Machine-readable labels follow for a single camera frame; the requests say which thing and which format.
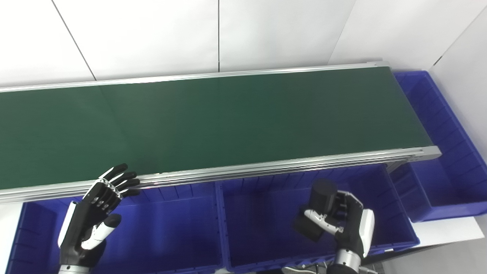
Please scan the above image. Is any aluminium conveyor support leg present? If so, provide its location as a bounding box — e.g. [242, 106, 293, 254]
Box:
[385, 160, 408, 174]

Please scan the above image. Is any green conveyor belt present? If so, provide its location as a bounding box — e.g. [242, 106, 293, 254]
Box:
[0, 67, 434, 190]
[0, 60, 442, 205]

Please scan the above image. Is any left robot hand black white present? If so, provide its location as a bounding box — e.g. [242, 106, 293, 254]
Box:
[57, 164, 141, 267]

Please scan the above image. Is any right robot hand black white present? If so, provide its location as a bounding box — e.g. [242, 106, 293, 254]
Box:
[304, 190, 376, 260]

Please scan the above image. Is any black cylinder-on-block part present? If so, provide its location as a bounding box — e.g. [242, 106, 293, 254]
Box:
[293, 179, 344, 243]

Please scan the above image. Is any white flat board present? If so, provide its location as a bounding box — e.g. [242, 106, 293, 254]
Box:
[410, 214, 486, 249]

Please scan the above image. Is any blue plastic bin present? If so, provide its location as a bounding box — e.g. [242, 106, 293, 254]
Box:
[215, 163, 421, 274]
[5, 182, 226, 274]
[389, 70, 487, 223]

